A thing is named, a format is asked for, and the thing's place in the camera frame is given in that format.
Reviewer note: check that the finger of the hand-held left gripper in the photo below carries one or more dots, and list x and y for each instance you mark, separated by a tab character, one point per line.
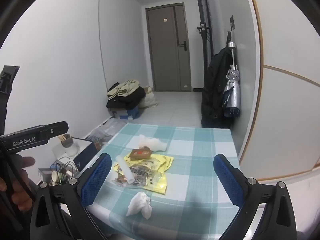
57	127

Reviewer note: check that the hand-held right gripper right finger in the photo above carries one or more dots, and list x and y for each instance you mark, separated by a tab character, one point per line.
225	175

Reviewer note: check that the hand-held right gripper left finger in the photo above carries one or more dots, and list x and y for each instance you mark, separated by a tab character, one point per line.
100	175

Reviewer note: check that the brown foil packet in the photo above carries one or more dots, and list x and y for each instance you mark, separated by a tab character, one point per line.
141	153

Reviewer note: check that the white tissue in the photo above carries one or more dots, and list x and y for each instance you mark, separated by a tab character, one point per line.
140	203

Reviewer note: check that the yellow snack packet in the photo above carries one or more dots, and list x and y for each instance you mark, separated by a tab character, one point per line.
162	161

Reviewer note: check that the person's left hand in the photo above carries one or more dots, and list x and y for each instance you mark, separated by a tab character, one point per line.
25	161

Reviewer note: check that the white cup with chopsticks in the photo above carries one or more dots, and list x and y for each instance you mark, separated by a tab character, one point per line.
67	146

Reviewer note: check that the navy box with white top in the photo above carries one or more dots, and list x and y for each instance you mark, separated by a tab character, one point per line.
86	156

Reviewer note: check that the white paper tube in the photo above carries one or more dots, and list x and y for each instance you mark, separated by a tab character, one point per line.
125	168

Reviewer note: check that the teal checkered tablecloth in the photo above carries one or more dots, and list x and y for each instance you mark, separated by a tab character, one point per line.
200	155

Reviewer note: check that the grey speckled box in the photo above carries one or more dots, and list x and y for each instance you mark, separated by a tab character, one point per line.
43	172

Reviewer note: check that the grey plastic bag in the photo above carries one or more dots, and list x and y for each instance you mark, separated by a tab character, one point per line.
105	132

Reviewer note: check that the paper cup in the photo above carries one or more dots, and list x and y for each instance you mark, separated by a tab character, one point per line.
56	177

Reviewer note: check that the yellow clear snack bag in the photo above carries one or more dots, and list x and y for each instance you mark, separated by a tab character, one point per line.
155	183

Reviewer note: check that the white crumpled plastic wrap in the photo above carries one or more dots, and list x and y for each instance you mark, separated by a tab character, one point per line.
152	142

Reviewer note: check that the blue cardboard box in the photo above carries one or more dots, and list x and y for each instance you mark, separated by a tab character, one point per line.
127	113

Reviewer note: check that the black clothes pile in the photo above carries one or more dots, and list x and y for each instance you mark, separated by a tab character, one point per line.
127	100

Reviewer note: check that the beige clothes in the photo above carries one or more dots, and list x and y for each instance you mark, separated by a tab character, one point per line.
125	87

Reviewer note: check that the silver folding umbrella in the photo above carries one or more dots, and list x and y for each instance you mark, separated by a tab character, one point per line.
232	90

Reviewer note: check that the black jacket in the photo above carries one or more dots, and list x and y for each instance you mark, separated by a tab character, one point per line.
215	87

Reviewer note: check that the white cloth bag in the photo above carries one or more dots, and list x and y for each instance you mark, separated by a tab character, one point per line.
150	98

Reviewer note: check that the grey door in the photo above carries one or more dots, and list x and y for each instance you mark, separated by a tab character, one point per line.
166	47

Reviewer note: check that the black sliding door frame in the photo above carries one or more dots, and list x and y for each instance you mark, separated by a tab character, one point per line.
203	30

